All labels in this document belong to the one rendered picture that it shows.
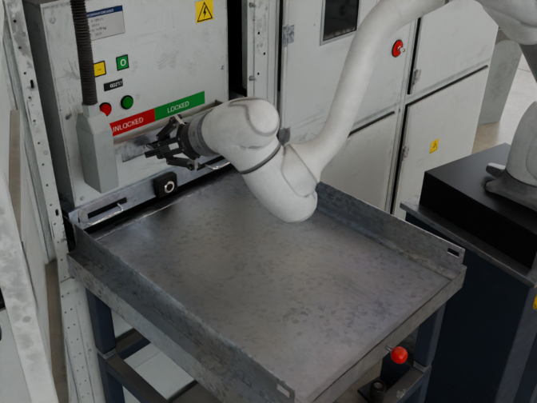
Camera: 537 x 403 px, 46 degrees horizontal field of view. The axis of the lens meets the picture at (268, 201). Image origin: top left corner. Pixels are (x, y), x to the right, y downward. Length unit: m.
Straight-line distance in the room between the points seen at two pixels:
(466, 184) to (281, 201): 0.71
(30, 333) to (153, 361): 1.12
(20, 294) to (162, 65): 0.88
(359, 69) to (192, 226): 0.58
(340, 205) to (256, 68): 0.43
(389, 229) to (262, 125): 0.50
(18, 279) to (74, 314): 0.87
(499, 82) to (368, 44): 3.03
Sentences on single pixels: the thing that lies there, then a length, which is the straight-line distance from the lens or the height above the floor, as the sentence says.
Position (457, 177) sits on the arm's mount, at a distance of 1.85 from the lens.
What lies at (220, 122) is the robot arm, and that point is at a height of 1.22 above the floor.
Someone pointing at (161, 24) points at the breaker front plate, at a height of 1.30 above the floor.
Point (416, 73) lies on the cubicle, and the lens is 2.35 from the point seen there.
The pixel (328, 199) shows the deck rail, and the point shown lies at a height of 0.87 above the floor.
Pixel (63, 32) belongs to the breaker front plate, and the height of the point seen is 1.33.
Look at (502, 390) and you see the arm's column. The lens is 1.98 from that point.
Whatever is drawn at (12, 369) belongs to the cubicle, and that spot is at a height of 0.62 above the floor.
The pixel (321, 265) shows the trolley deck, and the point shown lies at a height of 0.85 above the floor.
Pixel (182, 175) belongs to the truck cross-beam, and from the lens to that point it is 1.69.
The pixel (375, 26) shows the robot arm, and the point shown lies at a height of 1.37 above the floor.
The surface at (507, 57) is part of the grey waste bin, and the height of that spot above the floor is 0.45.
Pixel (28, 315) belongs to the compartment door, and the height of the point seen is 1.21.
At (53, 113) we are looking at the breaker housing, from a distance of 1.45.
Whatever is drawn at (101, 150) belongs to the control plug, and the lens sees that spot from 1.37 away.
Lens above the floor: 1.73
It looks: 32 degrees down
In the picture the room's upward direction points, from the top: 1 degrees clockwise
